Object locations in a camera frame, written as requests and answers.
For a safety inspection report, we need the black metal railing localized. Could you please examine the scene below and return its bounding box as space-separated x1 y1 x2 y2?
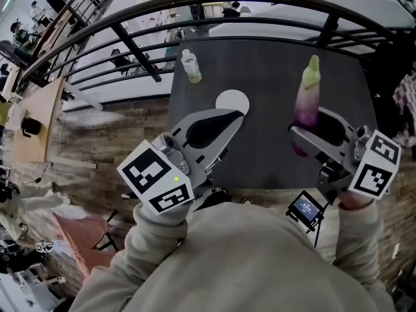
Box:
19 0 416 87

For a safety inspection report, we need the wooden handrail staircase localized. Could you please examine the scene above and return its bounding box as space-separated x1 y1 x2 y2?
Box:
19 0 120 77

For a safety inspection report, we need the pink cloth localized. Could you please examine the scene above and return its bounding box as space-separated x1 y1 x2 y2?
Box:
53 211 126 279

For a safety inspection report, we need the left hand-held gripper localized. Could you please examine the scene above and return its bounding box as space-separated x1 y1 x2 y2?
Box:
116 108 244 215

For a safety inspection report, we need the person's grey sweatshirt torso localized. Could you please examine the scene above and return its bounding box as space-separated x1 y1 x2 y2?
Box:
68 201 396 312

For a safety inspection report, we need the light wooden table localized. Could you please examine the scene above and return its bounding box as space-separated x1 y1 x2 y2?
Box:
6 76 105 170

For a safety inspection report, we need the black jug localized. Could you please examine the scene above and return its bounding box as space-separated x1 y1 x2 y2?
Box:
21 117 42 138

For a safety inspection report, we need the person's right forearm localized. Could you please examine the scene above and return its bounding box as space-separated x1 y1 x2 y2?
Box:
334 192 381 285

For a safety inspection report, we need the small black monitor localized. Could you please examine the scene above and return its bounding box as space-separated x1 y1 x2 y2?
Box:
285 189 325 233

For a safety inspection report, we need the clear plastic drink bottle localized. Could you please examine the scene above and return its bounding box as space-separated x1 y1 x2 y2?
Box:
181 49 203 84

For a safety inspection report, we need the checkered tablecloth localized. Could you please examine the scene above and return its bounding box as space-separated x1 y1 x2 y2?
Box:
392 73 416 149

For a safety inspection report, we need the white round plate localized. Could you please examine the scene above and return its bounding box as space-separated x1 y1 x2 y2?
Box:
215 89 250 116

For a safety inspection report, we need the purple eggplant with green stem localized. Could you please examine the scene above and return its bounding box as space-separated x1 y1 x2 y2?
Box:
292 55 322 157

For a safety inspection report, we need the person's left forearm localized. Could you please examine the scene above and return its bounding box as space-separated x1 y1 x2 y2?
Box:
125 201 189 285

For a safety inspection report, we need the dark grey table top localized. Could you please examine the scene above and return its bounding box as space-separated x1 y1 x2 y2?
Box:
166 37 380 190

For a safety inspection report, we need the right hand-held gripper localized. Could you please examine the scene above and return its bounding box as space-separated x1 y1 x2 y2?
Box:
289 107 402 206

